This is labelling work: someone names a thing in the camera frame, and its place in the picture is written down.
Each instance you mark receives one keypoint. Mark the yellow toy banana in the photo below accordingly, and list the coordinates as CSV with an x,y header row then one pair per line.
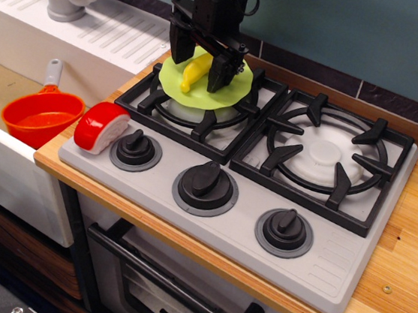
x,y
195,70

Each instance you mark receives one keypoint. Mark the light green plate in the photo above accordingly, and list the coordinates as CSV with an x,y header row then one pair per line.
x,y
171,78

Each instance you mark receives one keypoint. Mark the orange pot grey handle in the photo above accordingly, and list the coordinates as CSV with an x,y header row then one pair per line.
x,y
36,119

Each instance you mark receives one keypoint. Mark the black burner grate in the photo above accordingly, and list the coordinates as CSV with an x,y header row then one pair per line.
x,y
215,133
336,164

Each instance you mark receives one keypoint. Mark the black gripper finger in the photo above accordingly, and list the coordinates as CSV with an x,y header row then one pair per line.
x,y
182,45
221,73

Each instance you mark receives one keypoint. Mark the black left stove knob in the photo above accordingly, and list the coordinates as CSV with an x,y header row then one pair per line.
x,y
135,152

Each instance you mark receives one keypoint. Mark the red white toy sushi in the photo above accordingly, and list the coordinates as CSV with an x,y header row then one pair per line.
x,y
100,126

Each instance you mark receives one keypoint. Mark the black middle stove knob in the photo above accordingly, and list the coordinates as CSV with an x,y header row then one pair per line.
x,y
205,190

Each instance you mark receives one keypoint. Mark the black right stove knob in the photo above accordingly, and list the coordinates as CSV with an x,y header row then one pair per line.
x,y
284,233

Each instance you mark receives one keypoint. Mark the black left burner grate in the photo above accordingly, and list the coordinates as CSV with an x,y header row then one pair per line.
x,y
215,133

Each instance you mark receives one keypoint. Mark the grey toy stove top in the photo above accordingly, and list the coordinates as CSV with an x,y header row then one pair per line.
x,y
324,278

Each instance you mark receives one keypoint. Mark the white toy sink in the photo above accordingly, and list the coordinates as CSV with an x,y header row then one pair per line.
x,y
101,51

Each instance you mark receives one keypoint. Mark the black stove knob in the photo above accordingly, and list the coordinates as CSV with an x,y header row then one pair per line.
x,y
284,233
205,190
135,152

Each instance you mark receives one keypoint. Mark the black right burner grate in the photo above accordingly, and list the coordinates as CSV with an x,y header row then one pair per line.
x,y
336,164

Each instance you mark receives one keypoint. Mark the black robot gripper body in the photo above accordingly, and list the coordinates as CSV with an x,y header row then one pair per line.
x,y
215,25

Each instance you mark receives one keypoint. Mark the toy oven door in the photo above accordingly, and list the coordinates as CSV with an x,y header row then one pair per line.
x,y
137,273

